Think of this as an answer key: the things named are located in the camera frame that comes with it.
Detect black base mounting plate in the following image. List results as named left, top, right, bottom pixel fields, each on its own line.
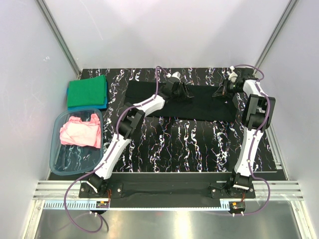
left=79, top=172, right=256, bottom=199

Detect black t shirt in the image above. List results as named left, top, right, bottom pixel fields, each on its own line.
left=124, top=81, right=238, bottom=122

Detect clear blue plastic bin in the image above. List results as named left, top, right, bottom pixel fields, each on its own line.
left=50, top=108, right=103, bottom=176

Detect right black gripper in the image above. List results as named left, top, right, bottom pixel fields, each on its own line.
left=211, top=78, right=243, bottom=99

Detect folded green t shirt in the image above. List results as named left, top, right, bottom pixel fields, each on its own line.
left=67, top=75, right=106, bottom=108

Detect pink t shirt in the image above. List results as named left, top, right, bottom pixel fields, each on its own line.
left=60, top=114, right=102, bottom=148

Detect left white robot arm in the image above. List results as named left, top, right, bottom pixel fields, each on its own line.
left=86, top=78, right=194, bottom=197

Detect aluminium frame post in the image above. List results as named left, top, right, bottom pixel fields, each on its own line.
left=35, top=0, right=82, bottom=78
left=255, top=0, right=299, bottom=69

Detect folded blue t shirt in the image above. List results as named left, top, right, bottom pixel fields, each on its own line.
left=67, top=82, right=109, bottom=111

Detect right aluminium frame post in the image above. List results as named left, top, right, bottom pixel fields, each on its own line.
left=255, top=0, right=299, bottom=69

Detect left aluminium frame post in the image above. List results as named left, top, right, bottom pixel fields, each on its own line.
left=35, top=0, right=82, bottom=78

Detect white slotted cable duct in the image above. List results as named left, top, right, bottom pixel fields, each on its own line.
left=44, top=199, right=230, bottom=211

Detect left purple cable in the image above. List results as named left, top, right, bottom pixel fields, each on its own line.
left=64, top=66, right=172, bottom=235

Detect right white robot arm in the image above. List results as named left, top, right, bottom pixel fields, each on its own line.
left=213, top=78, right=276, bottom=198

